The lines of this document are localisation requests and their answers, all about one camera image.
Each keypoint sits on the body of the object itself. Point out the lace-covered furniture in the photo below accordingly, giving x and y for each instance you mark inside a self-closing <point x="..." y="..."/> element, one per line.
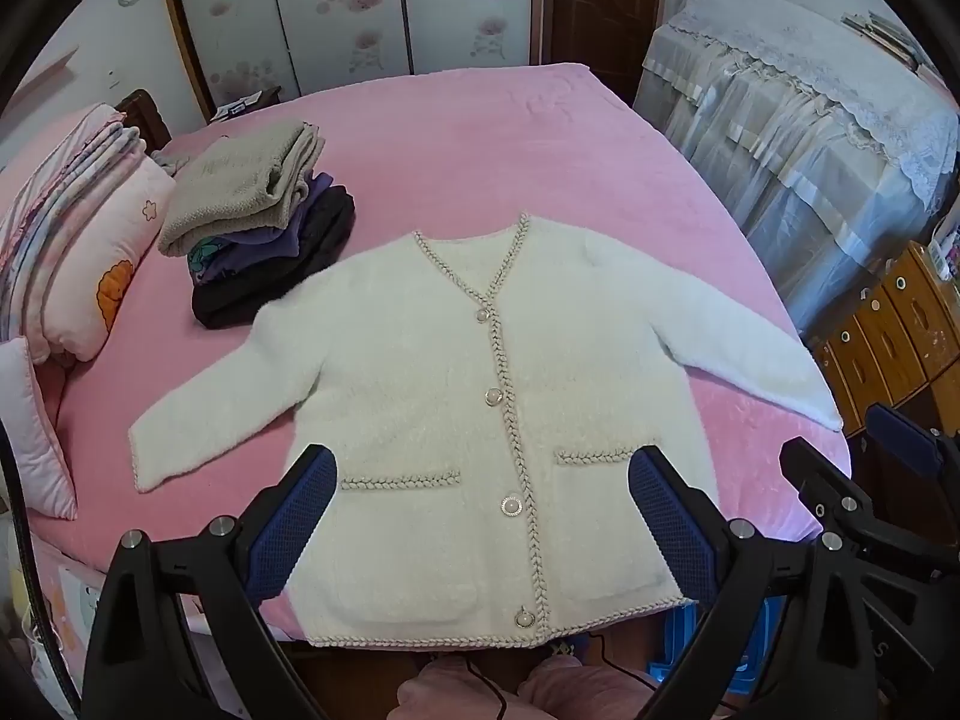
<point x="787" y="127"/>

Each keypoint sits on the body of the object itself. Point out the dark wooden headboard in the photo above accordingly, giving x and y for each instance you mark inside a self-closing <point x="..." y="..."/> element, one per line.
<point x="142" y="118"/>

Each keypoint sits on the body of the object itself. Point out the person's left leg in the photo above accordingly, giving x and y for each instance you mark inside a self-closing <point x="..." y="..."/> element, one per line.
<point x="450" y="697"/>

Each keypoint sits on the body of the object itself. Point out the plain pink pillow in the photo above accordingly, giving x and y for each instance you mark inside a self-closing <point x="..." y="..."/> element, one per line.
<point x="30" y="435"/>

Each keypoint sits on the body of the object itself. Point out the blue plastic crate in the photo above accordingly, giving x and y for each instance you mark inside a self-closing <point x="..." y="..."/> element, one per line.
<point x="679" y="626"/>

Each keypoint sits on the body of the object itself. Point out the brown wooden door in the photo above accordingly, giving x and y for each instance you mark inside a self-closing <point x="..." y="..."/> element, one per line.
<point x="600" y="0"/>

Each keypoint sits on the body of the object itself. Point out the pink bed blanket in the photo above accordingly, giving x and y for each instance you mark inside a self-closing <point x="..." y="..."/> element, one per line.
<point x="487" y="150"/>

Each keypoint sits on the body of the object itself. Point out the pile of dark clothes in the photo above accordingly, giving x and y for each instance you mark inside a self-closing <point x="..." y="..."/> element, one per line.
<point x="311" y="199"/>

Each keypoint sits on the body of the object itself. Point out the white fluffy cardigan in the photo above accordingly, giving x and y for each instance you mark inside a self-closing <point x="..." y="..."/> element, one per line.
<point x="420" y="360"/>

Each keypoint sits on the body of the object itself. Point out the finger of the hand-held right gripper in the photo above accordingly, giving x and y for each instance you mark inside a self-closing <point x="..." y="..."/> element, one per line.
<point x="904" y="436"/>
<point x="817" y="480"/>

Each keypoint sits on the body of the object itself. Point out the pink pillow with orange print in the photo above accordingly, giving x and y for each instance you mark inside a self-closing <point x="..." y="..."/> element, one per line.
<point x="112" y="255"/>

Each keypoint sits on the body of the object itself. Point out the folded striped quilt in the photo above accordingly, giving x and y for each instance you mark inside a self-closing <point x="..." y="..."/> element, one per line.
<point x="67" y="187"/>

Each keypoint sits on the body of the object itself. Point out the folded beige sweater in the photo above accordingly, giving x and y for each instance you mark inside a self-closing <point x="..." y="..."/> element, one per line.
<point x="225" y="187"/>

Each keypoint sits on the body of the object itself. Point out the dark nightstand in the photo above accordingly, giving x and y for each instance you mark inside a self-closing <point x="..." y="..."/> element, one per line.
<point x="247" y="101"/>

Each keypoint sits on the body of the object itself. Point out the white container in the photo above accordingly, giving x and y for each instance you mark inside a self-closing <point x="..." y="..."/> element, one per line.
<point x="948" y="247"/>

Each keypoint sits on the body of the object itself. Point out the person's leg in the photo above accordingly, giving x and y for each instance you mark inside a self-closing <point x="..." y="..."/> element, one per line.
<point x="570" y="694"/>
<point x="450" y="697"/>

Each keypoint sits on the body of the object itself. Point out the wooden drawer cabinet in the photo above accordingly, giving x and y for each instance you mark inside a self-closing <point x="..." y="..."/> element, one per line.
<point x="892" y="330"/>

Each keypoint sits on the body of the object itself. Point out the person's right leg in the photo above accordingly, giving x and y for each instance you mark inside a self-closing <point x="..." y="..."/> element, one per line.
<point x="570" y="694"/>

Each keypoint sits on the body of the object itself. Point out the floral sliding-door wardrobe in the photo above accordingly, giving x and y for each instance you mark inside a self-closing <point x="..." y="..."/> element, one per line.
<point x="337" y="7"/>

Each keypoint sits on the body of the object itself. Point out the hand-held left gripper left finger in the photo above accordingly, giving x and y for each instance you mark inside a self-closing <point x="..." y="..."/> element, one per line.
<point x="296" y="517"/>

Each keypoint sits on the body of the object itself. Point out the folded black garment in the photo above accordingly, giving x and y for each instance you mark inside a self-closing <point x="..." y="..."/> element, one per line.
<point x="319" y="255"/>

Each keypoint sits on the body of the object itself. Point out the grey cloth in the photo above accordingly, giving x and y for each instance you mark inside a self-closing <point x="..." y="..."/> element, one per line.
<point x="169" y="162"/>

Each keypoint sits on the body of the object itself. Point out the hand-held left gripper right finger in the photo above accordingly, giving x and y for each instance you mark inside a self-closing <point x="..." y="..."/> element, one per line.
<point x="671" y="517"/>

